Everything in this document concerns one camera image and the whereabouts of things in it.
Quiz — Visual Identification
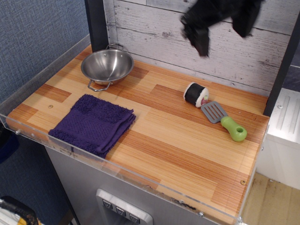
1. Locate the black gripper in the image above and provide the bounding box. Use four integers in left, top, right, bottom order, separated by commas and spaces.
181, 0, 262, 56

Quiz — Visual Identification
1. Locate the grey spatula with green handle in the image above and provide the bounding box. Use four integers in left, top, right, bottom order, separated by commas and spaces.
201, 101, 248, 142

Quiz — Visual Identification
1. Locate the plush sushi roll toy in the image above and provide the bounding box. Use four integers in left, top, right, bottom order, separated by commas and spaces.
183, 82, 209, 108

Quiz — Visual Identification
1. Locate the white ribbed side cabinet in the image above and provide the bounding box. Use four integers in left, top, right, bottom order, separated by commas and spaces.
256, 88, 300, 189

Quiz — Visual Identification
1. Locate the folded purple towel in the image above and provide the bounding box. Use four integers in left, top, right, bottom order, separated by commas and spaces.
49, 94, 136, 158

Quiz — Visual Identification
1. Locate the silver dispenser panel with buttons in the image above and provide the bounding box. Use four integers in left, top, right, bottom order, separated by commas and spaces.
96, 188, 153, 225

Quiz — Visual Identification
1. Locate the yellow and black object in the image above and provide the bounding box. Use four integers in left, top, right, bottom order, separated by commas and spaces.
0, 197, 42, 225

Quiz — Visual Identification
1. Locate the stainless steel bowl with handles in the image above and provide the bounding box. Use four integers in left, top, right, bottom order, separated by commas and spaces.
81, 43, 134, 92

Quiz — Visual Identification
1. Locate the dark vertical corner post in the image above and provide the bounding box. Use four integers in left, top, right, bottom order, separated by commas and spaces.
84, 0, 109, 52

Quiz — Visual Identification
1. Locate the clear acrylic guard rail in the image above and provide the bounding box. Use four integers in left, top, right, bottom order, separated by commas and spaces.
0, 38, 269, 225

